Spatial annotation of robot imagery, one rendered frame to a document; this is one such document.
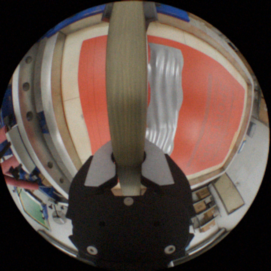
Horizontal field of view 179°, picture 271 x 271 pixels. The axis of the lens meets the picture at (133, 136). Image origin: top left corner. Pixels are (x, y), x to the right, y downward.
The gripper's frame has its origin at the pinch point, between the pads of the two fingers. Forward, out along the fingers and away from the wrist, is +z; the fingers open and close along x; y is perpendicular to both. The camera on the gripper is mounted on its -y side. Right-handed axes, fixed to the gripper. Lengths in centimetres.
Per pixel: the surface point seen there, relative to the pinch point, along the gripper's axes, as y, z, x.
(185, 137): 3.4, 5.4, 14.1
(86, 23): -24.9, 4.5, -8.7
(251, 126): 3, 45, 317
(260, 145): 36, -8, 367
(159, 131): 1.2, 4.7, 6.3
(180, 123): -0.5, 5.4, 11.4
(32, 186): 28, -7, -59
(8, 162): 5, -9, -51
